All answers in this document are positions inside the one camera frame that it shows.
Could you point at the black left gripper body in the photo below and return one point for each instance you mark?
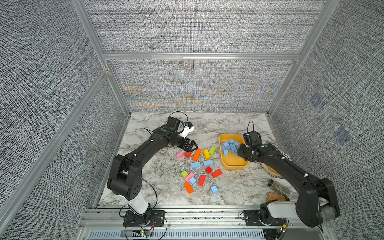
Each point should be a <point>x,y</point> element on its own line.
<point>181,142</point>

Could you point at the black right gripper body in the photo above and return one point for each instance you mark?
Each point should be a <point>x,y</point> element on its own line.
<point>245,152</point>

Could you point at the light blue long block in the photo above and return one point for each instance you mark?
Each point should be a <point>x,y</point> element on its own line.
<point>233,149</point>
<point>195,165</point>

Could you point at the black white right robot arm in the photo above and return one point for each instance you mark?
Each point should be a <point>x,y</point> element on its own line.
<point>317,201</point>

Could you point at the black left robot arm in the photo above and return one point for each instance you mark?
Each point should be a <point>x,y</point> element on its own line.
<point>125,176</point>

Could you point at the pink block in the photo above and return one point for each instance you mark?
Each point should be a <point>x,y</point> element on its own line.
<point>180,154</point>
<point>189,176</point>

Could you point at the orange long block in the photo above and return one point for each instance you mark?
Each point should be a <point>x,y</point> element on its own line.
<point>196,155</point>

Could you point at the yellow block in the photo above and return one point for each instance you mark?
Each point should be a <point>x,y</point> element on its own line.
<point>207,154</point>

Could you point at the yellow plastic tray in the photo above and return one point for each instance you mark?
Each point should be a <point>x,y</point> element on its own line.
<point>232,162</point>

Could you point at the lime green cube block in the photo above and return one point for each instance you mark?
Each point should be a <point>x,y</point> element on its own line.
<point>184,174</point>

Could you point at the small red cube block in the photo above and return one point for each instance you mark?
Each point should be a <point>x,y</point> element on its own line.
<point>208,170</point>

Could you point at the red long block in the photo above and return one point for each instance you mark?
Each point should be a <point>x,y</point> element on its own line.
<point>201,181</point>

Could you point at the glass bottle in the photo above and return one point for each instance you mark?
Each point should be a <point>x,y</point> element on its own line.
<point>279,188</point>

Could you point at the brown wooden item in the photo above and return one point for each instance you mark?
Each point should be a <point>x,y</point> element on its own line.
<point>275,197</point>

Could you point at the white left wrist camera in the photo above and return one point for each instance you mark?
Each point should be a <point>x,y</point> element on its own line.
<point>189,127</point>

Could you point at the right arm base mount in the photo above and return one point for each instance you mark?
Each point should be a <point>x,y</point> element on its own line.
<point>254,218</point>

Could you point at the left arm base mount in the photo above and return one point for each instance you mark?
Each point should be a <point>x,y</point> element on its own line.
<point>154,218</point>

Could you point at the aluminium front rail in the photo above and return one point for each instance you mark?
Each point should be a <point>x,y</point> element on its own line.
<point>177,217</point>

